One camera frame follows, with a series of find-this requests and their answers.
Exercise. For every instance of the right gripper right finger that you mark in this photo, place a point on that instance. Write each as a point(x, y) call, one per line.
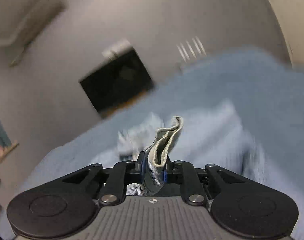
point(184, 174)

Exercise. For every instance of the black wall television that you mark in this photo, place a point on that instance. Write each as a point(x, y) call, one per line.
point(117, 83)

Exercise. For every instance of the white wifi router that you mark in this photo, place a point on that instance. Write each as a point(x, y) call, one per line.
point(191, 50)

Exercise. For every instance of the blue fleece bed blanket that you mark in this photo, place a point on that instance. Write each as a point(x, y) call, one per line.
point(60, 199)

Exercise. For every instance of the light blue denim shirt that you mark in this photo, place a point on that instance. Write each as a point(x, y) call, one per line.
point(199, 136)

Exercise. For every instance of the white box above television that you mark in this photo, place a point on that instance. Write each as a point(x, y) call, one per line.
point(117, 49)

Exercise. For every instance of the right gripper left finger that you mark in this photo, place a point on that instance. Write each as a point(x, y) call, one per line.
point(119, 177)

